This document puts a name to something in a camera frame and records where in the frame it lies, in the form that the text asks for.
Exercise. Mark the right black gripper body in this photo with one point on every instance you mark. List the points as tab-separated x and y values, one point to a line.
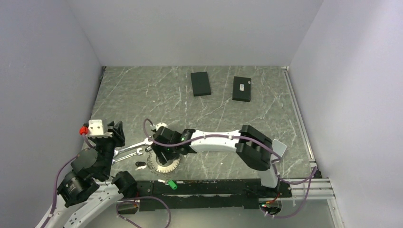
169	152

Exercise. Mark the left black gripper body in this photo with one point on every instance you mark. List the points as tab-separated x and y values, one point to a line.
106	146

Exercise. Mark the black key tag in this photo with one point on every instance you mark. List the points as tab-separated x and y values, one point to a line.
140	164

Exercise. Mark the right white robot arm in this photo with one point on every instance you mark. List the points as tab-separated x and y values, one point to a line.
254	148

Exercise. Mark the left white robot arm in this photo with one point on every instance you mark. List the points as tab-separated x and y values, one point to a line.
78	199

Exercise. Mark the large silver wrench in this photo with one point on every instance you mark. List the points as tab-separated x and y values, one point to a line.
138	147

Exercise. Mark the small silver wrench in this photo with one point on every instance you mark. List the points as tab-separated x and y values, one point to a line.
127	155

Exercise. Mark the green key tag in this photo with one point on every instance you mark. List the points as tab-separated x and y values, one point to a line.
172	184

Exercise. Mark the left black box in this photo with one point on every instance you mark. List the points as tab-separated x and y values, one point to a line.
200	84

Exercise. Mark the right black box with label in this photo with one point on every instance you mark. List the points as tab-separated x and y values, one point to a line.
241	89

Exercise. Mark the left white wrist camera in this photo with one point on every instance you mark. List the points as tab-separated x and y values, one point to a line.
95	128

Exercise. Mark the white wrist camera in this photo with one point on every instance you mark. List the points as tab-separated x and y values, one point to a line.
155	127
95	128

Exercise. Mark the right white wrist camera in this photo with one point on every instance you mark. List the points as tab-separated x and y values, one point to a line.
155	127

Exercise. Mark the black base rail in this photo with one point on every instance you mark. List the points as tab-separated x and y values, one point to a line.
198	194

